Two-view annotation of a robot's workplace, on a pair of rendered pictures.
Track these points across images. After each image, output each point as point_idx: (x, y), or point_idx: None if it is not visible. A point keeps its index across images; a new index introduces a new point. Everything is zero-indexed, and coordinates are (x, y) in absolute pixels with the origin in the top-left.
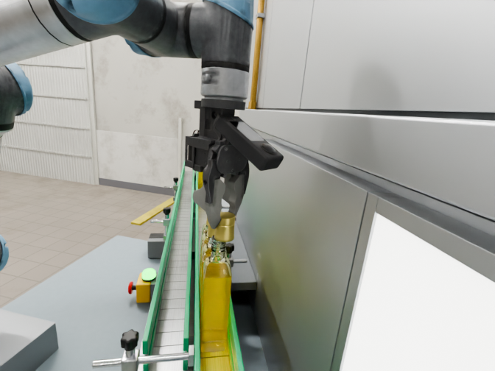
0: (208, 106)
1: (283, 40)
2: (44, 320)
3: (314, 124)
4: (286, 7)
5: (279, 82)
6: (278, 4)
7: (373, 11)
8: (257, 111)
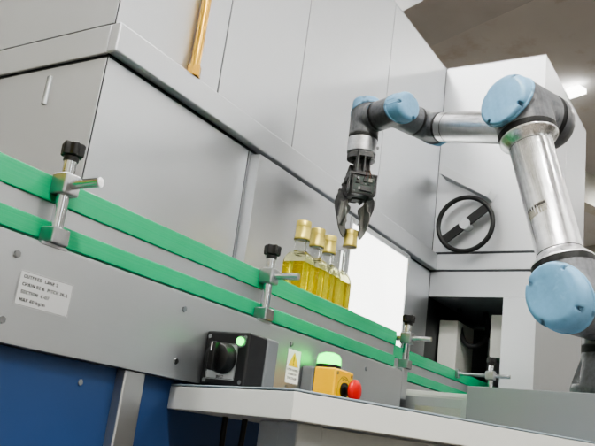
0: (374, 163)
1: (265, 65)
2: (481, 387)
3: (322, 175)
4: (266, 34)
5: (259, 100)
6: (251, 9)
7: (333, 139)
8: (231, 104)
